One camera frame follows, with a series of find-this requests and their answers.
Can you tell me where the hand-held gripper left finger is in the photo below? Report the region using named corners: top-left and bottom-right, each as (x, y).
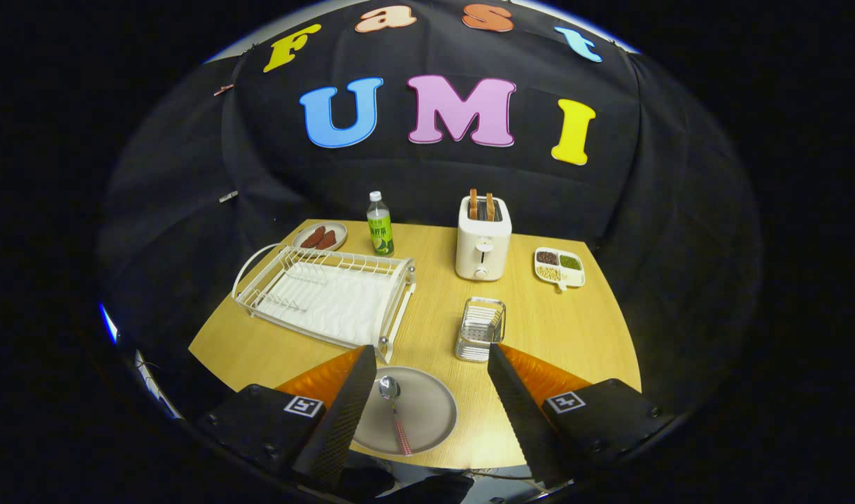
top-left (195, 344), bottom-right (378, 492)

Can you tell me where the white wire dish rack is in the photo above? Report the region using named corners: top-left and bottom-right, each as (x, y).
top-left (231, 242), bottom-right (417, 365)

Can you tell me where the metal wire basket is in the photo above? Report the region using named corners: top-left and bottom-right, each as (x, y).
top-left (455, 297), bottom-right (507, 363)

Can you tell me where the black backdrop cloth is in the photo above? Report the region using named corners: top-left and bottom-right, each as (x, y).
top-left (95, 0), bottom-right (761, 421)

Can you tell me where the green label drink bottle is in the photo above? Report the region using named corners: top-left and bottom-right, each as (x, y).
top-left (366, 191), bottom-right (395, 258)

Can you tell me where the spoon with red checked handle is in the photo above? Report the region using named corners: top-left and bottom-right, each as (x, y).
top-left (378, 376), bottom-right (415, 458)

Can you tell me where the small grey plate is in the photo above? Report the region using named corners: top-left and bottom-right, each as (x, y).
top-left (292, 221), bottom-right (349, 252)

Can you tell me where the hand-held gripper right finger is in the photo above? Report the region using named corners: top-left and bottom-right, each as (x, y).
top-left (486, 342), bottom-right (675, 489)

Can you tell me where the grey round plate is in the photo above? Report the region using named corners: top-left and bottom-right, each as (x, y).
top-left (351, 366), bottom-right (459, 456)

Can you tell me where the white toaster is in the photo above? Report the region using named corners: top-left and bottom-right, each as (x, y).
top-left (455, 196), bottom-right (514, 283)

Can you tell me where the white divided snack dish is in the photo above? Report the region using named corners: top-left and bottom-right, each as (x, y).
top-left (533, 246), bottom-right (587, 292)

